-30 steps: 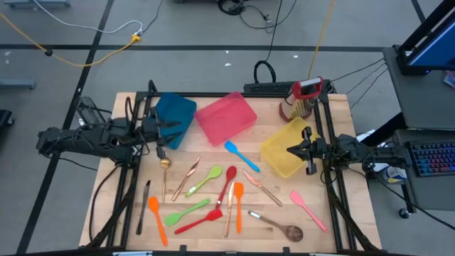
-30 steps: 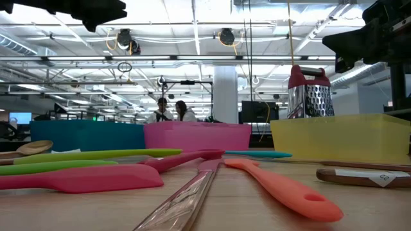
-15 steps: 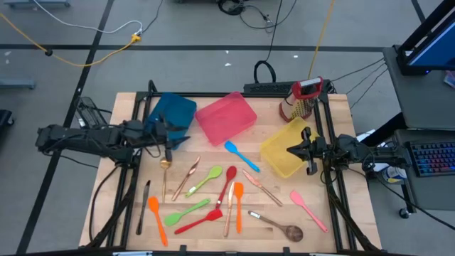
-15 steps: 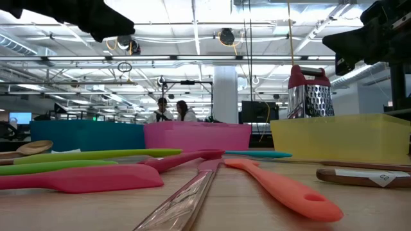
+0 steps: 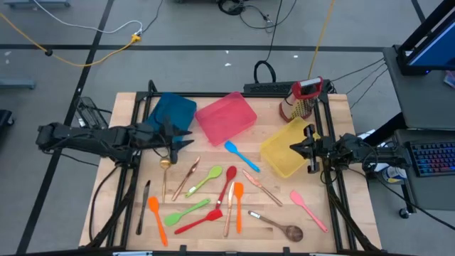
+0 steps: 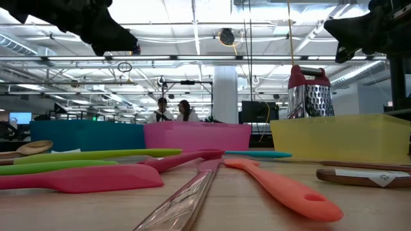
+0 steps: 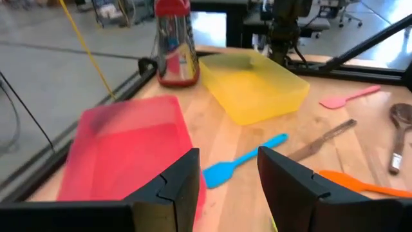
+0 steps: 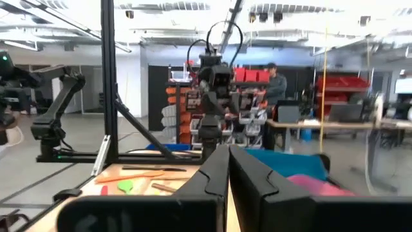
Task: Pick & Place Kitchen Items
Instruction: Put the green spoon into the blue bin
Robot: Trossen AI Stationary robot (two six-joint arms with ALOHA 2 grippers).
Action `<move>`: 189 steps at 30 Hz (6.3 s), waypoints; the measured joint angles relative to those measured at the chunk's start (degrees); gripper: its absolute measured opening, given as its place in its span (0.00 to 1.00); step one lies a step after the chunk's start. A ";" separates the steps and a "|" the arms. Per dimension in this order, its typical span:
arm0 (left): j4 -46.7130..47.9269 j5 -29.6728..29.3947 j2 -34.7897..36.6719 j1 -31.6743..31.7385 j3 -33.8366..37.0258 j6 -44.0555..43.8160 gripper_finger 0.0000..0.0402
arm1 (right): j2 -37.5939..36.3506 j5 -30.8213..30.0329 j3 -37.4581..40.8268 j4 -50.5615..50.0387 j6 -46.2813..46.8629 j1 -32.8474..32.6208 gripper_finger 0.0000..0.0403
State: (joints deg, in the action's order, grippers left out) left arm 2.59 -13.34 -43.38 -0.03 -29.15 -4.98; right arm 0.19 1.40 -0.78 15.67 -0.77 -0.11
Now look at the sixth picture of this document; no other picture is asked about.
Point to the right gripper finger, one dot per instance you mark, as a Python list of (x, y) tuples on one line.
[(350, 30)]

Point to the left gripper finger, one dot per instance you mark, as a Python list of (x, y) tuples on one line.
[(115, 35)]

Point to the green silicone spoon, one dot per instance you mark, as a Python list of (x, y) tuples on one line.
[(96, 155)]

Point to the copper metal spoon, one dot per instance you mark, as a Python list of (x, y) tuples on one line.
[(35, 147)]

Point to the red silicone spatula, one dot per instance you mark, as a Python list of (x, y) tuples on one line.
[(96, 179)]

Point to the dark wooden spoon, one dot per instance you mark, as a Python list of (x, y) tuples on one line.
[(327, 178)]

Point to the blue silicone spatula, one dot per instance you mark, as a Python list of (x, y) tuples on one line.
[(263, 154)]

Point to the red silicone spoon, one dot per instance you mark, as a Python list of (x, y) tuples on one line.
[(210, 154)]

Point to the orange silicone spoon spatula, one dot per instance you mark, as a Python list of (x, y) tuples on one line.
[(289, 192)]

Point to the black monitor stand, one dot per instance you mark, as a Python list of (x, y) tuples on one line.
[(397, 83)]

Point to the person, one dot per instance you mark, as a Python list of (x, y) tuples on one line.
[(161, 115), (187, 115)]

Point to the long ceiling light strip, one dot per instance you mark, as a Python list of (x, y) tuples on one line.
[(205, 57)]

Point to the teal blue plastic bin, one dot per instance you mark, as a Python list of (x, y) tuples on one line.
[(86, 136)]

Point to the yellow plastic bin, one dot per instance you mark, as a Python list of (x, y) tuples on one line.
[(340, 138)]

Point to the blue lit monitor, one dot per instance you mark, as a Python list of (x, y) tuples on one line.
[(20, 118)]

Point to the black television screen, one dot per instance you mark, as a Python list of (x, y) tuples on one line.
[(260, 112)]

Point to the white column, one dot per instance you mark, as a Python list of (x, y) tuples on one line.
[(225, 96)]

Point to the pink plastic bin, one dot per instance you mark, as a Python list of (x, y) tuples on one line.
[(196, 136)]

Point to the green silicone spatula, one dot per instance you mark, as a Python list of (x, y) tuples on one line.
[(48, 167)]

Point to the silver ceiling duct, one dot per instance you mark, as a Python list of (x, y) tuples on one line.
[(16, 45), (353, 75)]

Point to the black camera rig frame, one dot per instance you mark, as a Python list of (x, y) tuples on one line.
[(187, 82)]

